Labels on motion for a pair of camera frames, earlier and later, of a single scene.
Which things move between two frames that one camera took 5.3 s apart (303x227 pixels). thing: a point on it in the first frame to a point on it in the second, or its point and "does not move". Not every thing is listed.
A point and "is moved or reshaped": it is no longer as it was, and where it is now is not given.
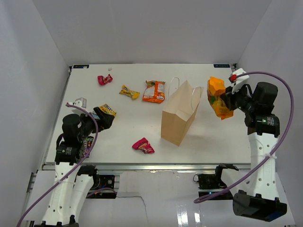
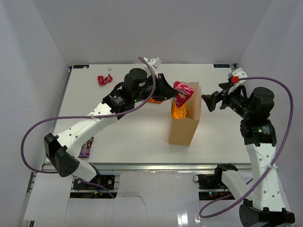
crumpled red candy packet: (103, 81) does not move
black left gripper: (105, 119) to (165, 91)
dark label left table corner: (81, 66) does not move
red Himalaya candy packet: (144, 144) to (184, 91)
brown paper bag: (179, 115) is moved or reshaped
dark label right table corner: (221, 65) does not move
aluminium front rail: (145, 166) does not move
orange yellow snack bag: (216, 87) to (178, 113)
